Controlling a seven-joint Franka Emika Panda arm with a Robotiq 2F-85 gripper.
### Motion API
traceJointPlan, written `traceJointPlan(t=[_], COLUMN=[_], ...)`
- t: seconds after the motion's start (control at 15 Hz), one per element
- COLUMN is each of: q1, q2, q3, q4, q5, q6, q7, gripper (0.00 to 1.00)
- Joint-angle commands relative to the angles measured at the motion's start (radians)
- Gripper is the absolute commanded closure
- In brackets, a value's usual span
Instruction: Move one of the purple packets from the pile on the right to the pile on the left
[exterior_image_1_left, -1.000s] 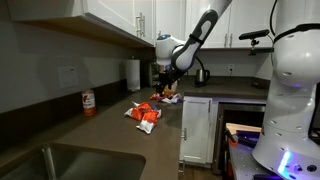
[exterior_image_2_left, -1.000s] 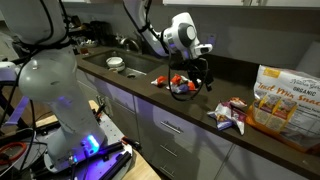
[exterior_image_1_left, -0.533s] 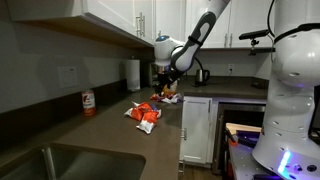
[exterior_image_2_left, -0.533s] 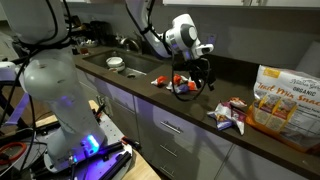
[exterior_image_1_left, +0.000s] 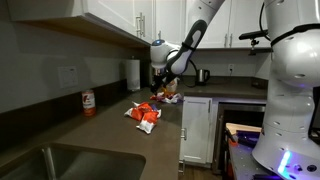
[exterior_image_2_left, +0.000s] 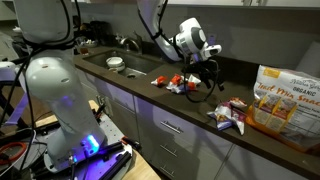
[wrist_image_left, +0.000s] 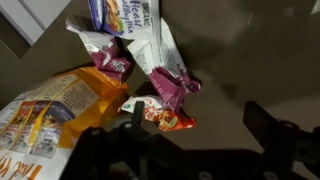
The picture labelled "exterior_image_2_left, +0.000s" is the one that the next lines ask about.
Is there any black metal rail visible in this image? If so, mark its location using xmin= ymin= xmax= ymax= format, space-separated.
xmin=98 ymin=135 xmax=142 ymax=180

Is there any steel kitchen sink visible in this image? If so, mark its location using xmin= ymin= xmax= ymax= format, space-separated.
xmin=81 ymin=49 xmax=166 ymax=80

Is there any trail mix snack bag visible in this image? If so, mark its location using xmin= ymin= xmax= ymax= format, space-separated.
xmin=245 ymin=64 xmax=320 ymax=154

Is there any white bowl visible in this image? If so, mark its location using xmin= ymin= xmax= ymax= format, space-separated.
xmin=105 ymin=56 xmax=127 ymax=73

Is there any white blue snack packet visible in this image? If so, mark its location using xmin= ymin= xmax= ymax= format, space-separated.
xmin=171 ymin=83 xmax=190 ymax=95

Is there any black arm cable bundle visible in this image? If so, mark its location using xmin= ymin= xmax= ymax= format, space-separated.
xmin=0 ymin=0 xmax=82 ymax=174

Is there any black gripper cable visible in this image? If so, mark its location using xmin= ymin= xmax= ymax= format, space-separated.
xmin=181 ymin=59 xmax=222 ymax=104

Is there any silver drawer handle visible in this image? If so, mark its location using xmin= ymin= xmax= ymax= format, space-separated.
xmin=159 ymin=143 xmax=179 ymax=158
xmin=160 ymin=120 xmax=184 ymax=135
xmin=159 ymin=165 xmax=176 ymax=179

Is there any grey robot mounting plate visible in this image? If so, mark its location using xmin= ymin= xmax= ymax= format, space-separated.
xmin=42 ymin=113 xmax=134 ymax=180

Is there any chrome faucet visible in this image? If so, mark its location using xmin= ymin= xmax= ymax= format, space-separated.
xmin=117 ymin=31 xmax=144 ymax=55

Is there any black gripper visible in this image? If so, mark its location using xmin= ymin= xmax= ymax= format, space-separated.
xmin=189 ymin=58 xmax=225 ymax=92

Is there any orange cable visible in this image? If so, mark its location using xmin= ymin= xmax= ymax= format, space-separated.
xmin=0 ymin=141 xmax=28 ymax=166

